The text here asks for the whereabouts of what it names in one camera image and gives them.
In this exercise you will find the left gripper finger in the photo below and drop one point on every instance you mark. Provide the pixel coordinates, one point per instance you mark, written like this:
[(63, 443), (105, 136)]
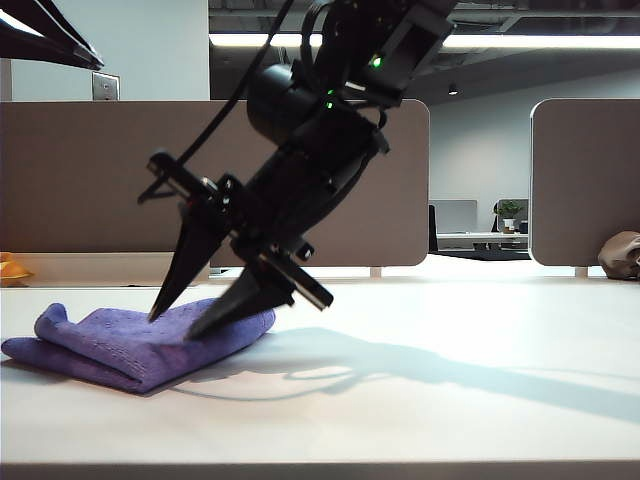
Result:
[(40, 50), (55, 20)]

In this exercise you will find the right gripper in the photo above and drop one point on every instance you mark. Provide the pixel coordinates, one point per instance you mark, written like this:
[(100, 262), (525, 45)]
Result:
[(280, 200)]

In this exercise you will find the purple microfiber cloth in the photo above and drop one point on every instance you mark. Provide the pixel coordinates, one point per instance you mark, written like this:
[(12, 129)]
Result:
[(125, 345)]

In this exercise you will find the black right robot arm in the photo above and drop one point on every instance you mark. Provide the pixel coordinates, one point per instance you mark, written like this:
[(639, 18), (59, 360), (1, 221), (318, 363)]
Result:
[(280, 100)]

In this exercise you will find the wide brown desk divider panel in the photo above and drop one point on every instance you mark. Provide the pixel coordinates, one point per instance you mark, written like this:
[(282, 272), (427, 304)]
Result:
[(75, 175)]

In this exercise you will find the white divider support foot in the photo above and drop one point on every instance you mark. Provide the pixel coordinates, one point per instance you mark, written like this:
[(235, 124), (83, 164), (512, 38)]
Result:
[(580, 272), (375, 272)]

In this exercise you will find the orange object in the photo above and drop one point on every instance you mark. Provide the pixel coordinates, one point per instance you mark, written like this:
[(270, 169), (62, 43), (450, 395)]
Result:
[(12, 270)]

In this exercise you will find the black office chair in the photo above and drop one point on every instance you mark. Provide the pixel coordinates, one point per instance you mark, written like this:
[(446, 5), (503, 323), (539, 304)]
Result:
[(432, 230)]

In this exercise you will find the distant white desk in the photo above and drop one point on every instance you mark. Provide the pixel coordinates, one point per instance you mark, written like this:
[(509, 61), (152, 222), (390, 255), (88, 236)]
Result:
[(460, 242)]

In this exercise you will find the distant grey desk divider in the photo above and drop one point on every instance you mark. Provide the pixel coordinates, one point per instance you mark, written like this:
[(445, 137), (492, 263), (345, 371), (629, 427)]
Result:
[(455, 215)]

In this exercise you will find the potted green plant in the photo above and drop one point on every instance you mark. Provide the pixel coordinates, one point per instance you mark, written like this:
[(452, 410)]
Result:
[(509, 210)]

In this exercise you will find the black ceiling spot lamp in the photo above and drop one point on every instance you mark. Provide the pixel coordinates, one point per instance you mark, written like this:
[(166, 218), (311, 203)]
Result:
[(452, 91)]

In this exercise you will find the dark blue mug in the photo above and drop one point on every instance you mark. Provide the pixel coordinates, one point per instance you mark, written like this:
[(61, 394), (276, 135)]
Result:
[(523, 227)]

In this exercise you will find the narrow brown desk divider panel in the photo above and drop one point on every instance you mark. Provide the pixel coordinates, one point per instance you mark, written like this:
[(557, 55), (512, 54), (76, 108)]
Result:
[(585, 175)]

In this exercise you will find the long ceiling light strip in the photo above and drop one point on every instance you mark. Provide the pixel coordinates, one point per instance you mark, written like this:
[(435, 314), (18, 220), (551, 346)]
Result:
[(525, 41)]

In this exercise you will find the brown crumpled object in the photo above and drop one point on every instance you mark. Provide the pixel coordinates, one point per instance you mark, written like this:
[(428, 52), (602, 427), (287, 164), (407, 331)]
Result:
[(617, 255)]

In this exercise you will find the metal wall plate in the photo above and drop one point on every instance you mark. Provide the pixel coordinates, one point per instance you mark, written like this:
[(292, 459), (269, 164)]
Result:
[(106, 87)]

